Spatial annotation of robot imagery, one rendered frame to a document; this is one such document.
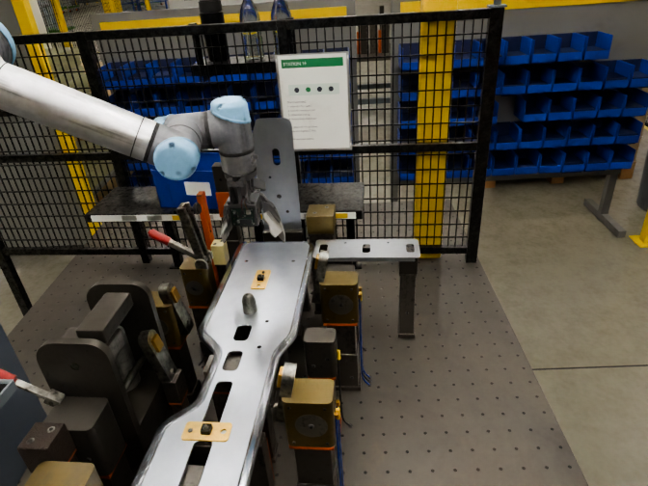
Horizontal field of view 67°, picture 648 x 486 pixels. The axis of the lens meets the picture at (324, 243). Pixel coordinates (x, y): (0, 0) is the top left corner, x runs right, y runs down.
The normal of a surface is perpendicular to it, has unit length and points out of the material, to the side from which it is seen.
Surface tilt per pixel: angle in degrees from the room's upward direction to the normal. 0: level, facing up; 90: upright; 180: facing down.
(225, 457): 0
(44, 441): 0
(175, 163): 90
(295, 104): 90
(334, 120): 90
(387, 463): 0
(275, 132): 90
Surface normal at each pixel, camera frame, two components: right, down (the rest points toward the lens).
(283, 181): -0.10, 0.51
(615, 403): -0.06, -0.86
